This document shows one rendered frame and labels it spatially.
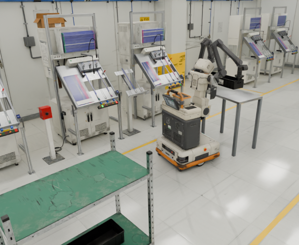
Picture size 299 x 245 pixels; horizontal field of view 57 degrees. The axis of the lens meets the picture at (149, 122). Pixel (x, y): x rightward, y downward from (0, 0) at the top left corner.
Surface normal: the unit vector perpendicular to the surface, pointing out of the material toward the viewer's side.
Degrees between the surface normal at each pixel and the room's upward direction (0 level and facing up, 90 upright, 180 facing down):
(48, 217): 0
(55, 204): 0
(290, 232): 0
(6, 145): 90
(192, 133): 90
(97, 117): 90
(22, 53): 90
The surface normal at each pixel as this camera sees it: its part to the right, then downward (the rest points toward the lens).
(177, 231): -0.03, -0.92
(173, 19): 0.66, 0.27
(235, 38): -0.75, 0.27
